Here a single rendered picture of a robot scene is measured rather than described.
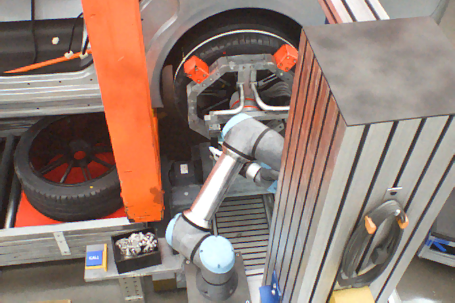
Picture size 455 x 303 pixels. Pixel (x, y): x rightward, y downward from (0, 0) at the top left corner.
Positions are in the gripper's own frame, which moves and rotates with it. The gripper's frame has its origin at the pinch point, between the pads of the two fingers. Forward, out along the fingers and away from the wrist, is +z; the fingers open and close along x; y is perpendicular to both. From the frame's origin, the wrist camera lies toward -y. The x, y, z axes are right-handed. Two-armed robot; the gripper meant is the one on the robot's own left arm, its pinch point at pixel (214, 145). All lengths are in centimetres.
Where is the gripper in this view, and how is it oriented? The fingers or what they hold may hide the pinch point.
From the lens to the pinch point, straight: 231.2
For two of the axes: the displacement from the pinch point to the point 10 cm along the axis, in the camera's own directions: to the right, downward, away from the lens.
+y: -0.2, 6.8, 7.4
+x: 6.1, -5.8, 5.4
